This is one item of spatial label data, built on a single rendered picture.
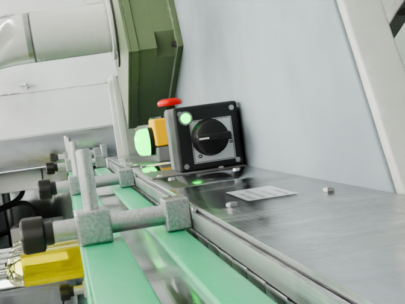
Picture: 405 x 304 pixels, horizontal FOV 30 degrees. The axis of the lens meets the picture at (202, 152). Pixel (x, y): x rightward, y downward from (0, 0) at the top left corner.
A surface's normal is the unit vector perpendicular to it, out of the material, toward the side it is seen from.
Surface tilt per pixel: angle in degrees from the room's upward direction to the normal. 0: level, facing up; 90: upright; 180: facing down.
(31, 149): 90
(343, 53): 0
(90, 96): 90
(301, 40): 0
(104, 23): 89
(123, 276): 90
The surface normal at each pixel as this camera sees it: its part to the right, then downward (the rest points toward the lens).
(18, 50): 0.18, 0.48
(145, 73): 0.20, 0.91
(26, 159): 0.18, 0.03
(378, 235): -0.13, -0.99
